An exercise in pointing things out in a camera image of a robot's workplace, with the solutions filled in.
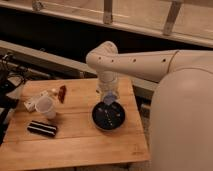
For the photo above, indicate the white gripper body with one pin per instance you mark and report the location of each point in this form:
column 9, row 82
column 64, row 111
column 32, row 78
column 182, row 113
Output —
column 105, row 88

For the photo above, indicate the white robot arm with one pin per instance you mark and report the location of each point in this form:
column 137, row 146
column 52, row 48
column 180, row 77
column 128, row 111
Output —
column 181, row 114

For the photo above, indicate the dark ceramic bowl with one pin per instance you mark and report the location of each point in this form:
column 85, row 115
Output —
column 108, row 117

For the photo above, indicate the brown triangular wedge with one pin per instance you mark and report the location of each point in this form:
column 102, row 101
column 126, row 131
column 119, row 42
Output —
column 61, row 94

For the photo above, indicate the translucent plastic cup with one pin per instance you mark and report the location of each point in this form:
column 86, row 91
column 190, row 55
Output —
column 45, row 106

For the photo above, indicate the black equipment with cables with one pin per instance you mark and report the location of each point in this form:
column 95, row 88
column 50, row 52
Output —
column 12, row 79

